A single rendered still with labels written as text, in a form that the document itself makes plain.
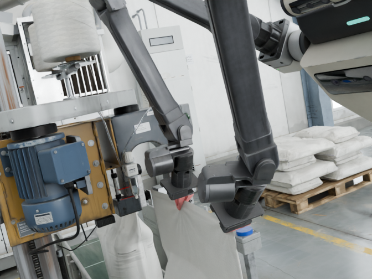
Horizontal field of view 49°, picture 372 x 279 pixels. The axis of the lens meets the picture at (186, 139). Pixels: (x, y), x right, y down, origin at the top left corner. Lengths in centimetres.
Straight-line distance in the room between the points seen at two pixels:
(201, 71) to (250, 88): 545
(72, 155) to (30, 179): 13
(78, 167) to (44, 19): 40
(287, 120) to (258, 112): 631
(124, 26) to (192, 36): 511
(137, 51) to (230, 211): 45
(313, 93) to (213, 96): 187
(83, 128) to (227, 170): 67
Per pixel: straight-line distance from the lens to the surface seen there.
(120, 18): 101
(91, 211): 135
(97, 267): 273
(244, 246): 146
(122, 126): 135
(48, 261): 143
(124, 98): 136
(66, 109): 113
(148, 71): 102
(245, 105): 66
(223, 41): 60
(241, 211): 83
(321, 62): 108
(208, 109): 610
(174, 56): 525
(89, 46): 114
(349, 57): 102
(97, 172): 134
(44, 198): 112
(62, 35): 113
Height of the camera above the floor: 139
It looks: 7 degrees down
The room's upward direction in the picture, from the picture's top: 11 degrees counter-clockwise
